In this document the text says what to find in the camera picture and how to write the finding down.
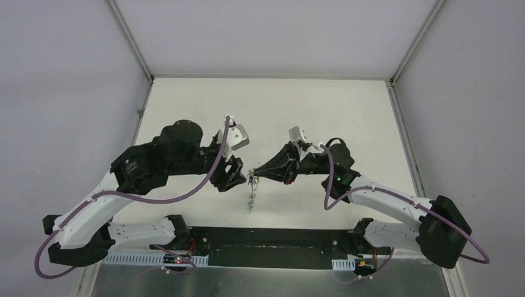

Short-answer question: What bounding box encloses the grey perforated key organizer plate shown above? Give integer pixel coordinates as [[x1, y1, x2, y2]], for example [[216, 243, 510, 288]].
[[247, 169, 259, 213]]

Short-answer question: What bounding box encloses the right white cable duct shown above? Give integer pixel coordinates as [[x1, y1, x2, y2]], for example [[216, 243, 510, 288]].
[[331, 258, 355, 271]]

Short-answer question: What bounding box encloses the white cable duct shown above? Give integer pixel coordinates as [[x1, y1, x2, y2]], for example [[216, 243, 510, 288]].
[[331, 258, 355, 271], [102, 252, 189, 267]]

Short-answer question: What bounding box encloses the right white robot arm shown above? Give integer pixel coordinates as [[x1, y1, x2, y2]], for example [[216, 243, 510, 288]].
[[253, 137, 472, 269]]

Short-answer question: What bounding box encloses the left white cable duct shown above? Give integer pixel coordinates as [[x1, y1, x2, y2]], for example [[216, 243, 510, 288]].
[[102, 252, 189, 267]]

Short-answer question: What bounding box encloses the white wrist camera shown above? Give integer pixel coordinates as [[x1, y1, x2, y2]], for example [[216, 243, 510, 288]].
[[289, 126, 322, 152], [217, 116, 250, 151]]

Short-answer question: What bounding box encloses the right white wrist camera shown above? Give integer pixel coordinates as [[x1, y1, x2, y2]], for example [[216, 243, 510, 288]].
[[289, 126, 322, 152]]

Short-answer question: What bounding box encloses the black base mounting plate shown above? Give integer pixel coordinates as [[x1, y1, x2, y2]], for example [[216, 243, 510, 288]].
[[174, 226, 391, 270]]

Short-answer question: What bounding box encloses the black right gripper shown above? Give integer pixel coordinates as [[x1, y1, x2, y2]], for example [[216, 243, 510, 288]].
[[253, 140, 333, 185]]

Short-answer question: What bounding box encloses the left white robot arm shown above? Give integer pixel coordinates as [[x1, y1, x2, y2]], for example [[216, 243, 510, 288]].
[[43, 118, 249, 267]]

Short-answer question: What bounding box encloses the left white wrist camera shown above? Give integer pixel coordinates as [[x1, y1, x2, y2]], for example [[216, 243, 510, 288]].
[[217, 116, 250, 151]]

